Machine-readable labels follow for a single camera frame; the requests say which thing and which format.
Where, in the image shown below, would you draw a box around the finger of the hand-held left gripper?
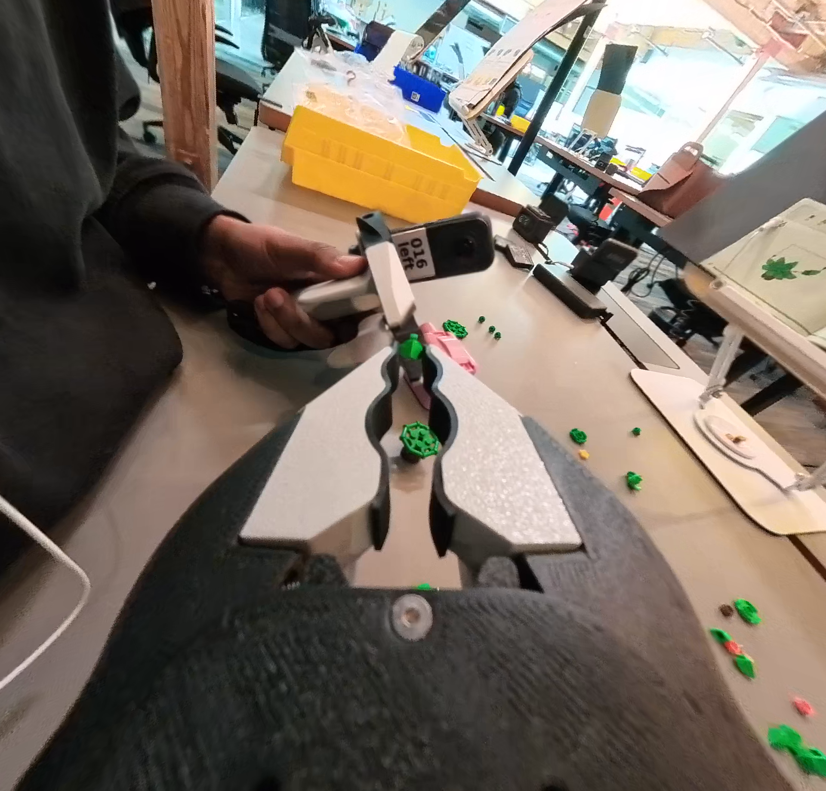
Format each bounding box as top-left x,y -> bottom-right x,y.
367,238 -> 419,337

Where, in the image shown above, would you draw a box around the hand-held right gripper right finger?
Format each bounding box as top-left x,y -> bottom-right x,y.
421,346 -> 583,582

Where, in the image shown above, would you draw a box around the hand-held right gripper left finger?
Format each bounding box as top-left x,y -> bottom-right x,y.
239,346 -> 401,580

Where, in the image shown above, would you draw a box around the green web plant assembly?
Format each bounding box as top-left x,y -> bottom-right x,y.
399,421 -> 441,463

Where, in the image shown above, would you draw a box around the person's left forearm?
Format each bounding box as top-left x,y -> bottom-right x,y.
77,146 -> 249,302

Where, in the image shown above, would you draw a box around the person's left hand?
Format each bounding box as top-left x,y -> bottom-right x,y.
205,217 -> 367,351

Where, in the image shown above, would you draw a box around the small black flat device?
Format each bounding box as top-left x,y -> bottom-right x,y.
493,236 -> 535,271

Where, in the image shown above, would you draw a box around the pink brick watering can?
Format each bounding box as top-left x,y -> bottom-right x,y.
403,322 -> 480,410

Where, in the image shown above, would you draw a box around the yellow plastic bin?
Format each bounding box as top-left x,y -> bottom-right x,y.
280,104 -> 484,224

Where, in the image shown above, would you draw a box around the black flat bar device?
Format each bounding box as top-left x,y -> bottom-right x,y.
532,262 -> 610,320

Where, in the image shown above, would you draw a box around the black desktop device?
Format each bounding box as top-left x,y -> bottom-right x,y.
571,237 -> 640,286

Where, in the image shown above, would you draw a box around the blue plastic bin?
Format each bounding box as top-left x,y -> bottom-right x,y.
392,65 -> 447,111

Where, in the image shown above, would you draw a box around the clear plastic bags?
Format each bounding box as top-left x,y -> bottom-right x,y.
297,62 -> 446,153

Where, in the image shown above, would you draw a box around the white monitor stand base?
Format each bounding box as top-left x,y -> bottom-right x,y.
629,326 -> 826,537

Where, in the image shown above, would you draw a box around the wooden cardboard stand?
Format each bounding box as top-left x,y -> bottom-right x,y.
448,0 -> 607,156

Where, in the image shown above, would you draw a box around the black pole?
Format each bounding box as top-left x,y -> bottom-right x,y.
509,0 -> 627,175

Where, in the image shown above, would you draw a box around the brown paper bag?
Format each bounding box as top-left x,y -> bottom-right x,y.
635,141 -> 727,219

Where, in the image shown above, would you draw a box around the black office chair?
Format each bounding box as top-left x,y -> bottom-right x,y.
213,23 -> 259,153
261,0 -> 314,76

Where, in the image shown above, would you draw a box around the person's black jacket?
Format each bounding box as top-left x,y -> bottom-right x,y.
0,0 -> 253,566

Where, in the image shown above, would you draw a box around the flower instruction booklet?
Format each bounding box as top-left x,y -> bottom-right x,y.
700,197 -> 826,337

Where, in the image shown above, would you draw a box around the black camera box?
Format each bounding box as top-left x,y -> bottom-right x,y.
513,204 -> 557,245

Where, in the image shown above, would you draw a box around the white cable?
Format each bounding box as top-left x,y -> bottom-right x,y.
0,496 -> 92,689

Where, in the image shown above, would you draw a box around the wooden post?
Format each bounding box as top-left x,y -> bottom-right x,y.
147,0 -> 219,192

